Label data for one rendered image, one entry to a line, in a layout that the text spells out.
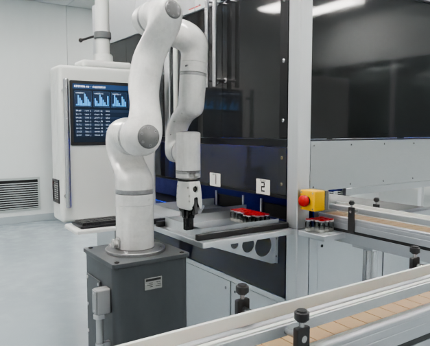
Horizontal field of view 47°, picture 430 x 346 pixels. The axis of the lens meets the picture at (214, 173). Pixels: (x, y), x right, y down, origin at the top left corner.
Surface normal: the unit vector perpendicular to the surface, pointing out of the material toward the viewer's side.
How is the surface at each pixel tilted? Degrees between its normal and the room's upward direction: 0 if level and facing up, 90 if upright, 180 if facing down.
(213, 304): 90
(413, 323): 90
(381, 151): 90
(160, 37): 125
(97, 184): 90
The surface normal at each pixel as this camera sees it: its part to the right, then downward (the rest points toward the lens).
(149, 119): 0.55, -0.37
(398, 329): 0.56, 0.07
